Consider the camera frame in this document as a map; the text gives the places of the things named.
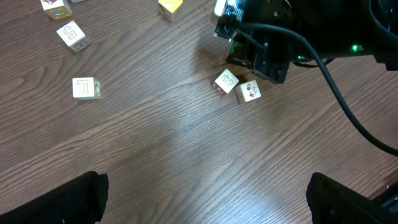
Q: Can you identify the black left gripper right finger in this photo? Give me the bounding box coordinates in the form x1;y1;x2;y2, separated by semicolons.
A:
306;172;397;224

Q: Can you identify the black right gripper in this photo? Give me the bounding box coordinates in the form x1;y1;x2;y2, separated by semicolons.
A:
215;0;311;84

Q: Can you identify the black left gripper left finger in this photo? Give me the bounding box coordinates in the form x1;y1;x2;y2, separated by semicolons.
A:
1;171;109;224

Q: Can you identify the white block blue side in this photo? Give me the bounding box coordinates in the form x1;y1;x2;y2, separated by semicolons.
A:
235;80;261;104

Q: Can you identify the white block snail picture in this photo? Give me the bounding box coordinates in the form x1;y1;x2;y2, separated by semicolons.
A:
212;69;239;95

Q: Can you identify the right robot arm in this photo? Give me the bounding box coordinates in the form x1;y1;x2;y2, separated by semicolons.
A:
211;0;397;84

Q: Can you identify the yellow top block lower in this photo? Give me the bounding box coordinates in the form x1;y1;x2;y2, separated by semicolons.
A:
158;0;183;22

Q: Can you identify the white block yellow side lowest-left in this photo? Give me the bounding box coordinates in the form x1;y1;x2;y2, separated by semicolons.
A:
72;77;101;100

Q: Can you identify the white block letter left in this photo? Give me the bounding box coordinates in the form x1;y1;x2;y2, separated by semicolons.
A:
57;21;91;52

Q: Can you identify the white block yellow sides bird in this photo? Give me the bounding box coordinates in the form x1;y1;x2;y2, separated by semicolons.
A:
40;0;73;19

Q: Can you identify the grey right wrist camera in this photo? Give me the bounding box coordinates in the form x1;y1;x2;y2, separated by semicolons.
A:
210;0;226;25

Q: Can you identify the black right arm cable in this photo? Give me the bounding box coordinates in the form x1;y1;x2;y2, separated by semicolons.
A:
228;21;398;157

